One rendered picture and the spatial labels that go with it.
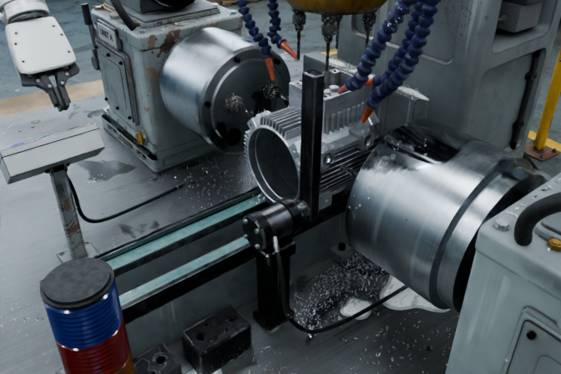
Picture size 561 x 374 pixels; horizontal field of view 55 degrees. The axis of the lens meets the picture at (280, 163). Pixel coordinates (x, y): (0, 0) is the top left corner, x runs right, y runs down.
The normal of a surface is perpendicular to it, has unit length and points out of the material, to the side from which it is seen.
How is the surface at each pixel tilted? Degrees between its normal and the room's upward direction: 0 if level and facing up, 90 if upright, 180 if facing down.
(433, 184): 40
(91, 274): 0
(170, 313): 90
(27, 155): 52
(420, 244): 77
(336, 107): 90
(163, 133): 90
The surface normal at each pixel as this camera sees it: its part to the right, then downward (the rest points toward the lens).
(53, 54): 0.49, -0.22
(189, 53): -0.50, -0.45
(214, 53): -0.32, -0.64
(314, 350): 0.00, -0.85
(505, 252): -0.78, 0.33
